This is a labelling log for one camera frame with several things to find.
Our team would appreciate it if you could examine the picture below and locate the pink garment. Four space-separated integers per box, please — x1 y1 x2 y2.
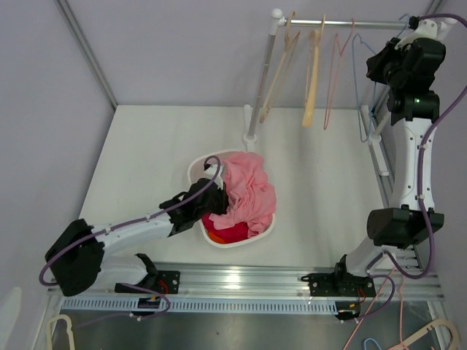
210 152 277 238

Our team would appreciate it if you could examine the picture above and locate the beige hanger on floor left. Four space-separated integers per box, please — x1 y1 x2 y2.
47 314 77 350

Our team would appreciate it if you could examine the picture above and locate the white perforated plastic basket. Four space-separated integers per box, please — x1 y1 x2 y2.
187 149 276 249

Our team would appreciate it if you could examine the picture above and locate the blue wire hanger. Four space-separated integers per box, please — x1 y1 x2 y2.
351 13 409 144

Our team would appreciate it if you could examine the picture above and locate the blue hanger on floor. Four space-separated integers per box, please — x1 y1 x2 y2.
363 338 382 350

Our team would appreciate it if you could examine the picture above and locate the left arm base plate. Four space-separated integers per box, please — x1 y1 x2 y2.
115 270 182 316

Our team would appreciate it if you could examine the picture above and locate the metal clothes rack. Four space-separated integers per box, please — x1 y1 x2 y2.
242 8 459 176

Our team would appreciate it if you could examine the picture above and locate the beige hanger on floor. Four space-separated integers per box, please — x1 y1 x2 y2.
47 314 77 350
386 319 460 350

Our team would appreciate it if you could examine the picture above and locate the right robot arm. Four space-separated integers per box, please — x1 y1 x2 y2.
332 37 446 295

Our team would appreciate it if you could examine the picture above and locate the magenta t shirt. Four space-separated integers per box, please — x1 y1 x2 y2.
201 214 249 244

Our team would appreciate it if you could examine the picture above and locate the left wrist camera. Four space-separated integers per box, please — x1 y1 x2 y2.
204 164 224 190

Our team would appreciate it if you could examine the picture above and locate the orange t shirt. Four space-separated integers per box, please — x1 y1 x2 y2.
208 232 225 244

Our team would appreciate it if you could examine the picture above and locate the pink hanger on floor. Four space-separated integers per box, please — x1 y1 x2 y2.
342 265 408 350

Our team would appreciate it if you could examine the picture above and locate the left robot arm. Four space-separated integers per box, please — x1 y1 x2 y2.
39 177 228 297

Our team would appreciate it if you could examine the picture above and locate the beige hanger on floor right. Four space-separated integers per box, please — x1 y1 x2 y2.
386 319 460 350

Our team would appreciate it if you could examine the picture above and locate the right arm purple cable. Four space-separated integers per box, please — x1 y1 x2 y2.
359 12 467 322

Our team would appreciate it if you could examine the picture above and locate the pink hanger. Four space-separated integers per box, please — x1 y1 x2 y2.
323 18 355 131
342 265 408 350

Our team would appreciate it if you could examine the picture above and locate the beige hanger of orange shirt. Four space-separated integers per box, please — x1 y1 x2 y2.
302 15 326 128

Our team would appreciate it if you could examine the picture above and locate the beige hanger of white shirt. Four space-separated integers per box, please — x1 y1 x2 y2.
260 11 300 123

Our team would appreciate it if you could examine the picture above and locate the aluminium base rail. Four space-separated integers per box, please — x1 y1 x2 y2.
58 264 444 316

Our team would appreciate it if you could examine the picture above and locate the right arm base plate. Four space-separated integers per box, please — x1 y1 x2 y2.
300 272 376 321

